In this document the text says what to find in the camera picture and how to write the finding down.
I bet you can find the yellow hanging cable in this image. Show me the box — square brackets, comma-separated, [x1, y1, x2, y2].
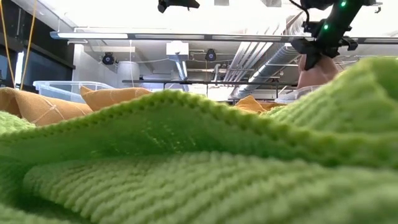
[0, 0, 16, 88]
[20, 0, 38, 91]

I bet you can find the white ceiling pipe bundle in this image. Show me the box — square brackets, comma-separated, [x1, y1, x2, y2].
[223, 42, 274, 82]

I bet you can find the black ceiling spotlight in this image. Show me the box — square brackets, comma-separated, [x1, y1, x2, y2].
[204, 48, 218, 62]
[101, 52, 116, 66]

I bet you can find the orange towel with stitched lines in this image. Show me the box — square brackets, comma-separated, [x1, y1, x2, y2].
[0, 86, 94, 127]

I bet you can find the white ceiling box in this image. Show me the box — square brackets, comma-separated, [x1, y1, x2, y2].
[165, 40, 190, 57]

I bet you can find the large green knit towel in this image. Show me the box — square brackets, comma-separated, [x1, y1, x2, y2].
[0, 90, 398, 224]

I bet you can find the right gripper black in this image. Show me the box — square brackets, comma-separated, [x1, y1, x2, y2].
[290, 36, 359, 72]

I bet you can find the clear plastic bin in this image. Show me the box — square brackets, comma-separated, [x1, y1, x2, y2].
[275, 84, 324, 105]
[32, 80, 116, 103]

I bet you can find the black horizontal frame rail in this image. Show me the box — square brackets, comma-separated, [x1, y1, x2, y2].
[121, 79, 299, 86]

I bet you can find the long ceiling light bar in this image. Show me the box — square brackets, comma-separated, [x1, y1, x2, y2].
[49, 30, 398, 44]

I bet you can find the silver corrugated ceiling duct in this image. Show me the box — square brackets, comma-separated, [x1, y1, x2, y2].
[236, 43, 302, 98]

